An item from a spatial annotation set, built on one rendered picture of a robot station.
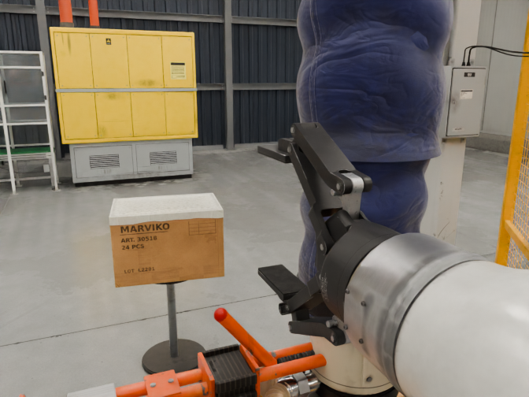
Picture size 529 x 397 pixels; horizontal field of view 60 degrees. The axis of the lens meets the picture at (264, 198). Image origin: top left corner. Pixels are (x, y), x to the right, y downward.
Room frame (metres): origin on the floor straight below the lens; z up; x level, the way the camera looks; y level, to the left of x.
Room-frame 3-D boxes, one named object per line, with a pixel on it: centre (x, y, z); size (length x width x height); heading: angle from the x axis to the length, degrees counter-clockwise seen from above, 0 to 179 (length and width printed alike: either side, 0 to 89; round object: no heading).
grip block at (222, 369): (0.68, 0.06, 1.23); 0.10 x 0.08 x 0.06; 22
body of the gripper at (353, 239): (0.32, -0.07, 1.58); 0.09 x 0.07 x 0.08; 22
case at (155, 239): (2.56, 0.57, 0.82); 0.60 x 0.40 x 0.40; 104
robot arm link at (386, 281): (0.26, -0.10, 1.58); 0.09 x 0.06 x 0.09; 112
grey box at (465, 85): (2.02, -0.85, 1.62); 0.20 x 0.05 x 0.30; 112
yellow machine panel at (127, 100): (8.08, 2.35, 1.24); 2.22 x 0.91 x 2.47; 112
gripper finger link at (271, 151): (0.45, -0.02, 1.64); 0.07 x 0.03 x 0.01; 22
